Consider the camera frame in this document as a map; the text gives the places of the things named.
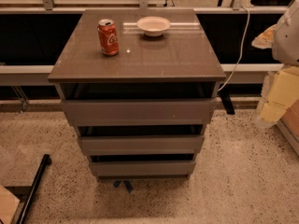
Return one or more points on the wooden board corner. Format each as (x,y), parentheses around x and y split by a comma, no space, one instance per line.
(8,205)

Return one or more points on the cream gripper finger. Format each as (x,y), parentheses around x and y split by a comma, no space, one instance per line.
(265,39)

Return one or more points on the white bowl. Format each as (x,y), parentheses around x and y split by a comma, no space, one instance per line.
(153,26)

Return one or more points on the black table leg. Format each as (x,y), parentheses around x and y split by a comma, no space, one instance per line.
(227,102)

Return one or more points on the orange soda can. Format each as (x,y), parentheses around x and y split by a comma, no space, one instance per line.
(108,37)

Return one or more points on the cardboard box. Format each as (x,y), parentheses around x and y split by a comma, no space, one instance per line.
(279,104)

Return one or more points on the grey drawer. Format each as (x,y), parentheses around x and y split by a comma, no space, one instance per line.
(137,113)
(140,168)
(135,145)

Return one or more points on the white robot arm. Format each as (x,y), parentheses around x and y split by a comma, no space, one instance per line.
(283,37)

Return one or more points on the black metal bar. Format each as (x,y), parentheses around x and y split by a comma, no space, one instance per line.
(46,161)

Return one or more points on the grey drawer cabinet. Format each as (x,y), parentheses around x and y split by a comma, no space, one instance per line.
(178,65)

